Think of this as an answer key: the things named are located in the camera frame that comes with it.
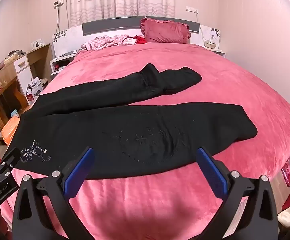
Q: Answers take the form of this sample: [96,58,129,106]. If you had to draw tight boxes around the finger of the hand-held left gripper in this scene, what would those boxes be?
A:
[0,147,21,189]

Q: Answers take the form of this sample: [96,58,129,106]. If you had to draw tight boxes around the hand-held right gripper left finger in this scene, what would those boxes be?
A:
[12,146,95,240]

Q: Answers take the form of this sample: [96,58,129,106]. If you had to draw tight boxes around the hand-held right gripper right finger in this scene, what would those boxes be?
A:
[196,147,279,240]

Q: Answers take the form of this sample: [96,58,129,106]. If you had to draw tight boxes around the black pants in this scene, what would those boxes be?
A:
[9,63,258,180]

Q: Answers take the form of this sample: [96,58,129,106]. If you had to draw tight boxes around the orange bag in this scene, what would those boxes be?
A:
[1,116,21,145]

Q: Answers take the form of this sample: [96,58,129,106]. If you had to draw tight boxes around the white cardboard box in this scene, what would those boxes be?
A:
[25,76,45,103]

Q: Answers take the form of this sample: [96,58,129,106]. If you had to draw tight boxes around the white desk drawer unit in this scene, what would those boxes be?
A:
[13,55,39,103]

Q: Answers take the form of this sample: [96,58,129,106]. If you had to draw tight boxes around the pink bed blanket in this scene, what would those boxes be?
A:
[0,41,290,240]

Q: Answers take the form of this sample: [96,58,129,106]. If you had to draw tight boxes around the wooden desk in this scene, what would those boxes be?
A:
[0,43,53,145]

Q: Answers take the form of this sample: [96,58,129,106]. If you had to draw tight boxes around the white open nightstand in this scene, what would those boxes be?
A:
[50,51,79,75]

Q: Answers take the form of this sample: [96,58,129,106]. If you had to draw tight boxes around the white nightstand with lamp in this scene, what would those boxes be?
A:
[202,44,226,58]

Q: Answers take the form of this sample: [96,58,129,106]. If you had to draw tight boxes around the pink floral garment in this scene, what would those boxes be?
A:
[81,34,135,51]

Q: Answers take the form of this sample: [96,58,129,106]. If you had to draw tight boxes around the white bedside lamp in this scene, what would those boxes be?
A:
[204,29,219,48]

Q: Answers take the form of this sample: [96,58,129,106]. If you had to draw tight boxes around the red garment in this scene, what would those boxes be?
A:
[132,35,147,45]

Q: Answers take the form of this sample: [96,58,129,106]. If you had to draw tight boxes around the white and grey headboard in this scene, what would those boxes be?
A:
[52,16,221,55]

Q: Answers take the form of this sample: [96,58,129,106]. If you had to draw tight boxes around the pink ruffled pillow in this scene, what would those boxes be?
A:
[140,18,191,44]

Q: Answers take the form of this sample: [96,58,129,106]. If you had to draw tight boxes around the white printed curtain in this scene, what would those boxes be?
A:
[69,0,176,27]

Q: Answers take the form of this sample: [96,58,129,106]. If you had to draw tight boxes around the hanging cable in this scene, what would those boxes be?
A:
[56,0,66,34]

